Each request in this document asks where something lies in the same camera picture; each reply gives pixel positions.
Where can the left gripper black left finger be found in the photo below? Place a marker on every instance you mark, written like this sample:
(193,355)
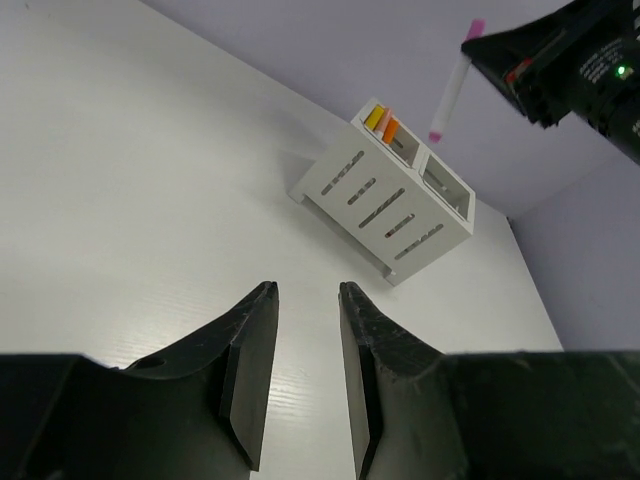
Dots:
(195,409)

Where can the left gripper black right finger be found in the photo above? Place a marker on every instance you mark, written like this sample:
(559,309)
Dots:
(417,413)

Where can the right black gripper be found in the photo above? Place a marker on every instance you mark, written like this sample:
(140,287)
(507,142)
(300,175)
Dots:
(581,59)

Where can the purple capped white marker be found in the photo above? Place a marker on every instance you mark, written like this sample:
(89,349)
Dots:
(450,96)

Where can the orange capped white marker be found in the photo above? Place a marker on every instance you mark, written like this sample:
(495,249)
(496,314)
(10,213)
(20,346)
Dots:
(390,131)

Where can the yellow capped white marker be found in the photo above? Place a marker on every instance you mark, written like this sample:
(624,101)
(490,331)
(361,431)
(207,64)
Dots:
(374,117)

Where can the salmon capped white marker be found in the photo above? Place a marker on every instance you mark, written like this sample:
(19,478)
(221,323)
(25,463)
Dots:
(383,122)

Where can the white two-compartment pen holder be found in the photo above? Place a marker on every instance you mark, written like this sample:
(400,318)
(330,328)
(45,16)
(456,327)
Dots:
(397,199)

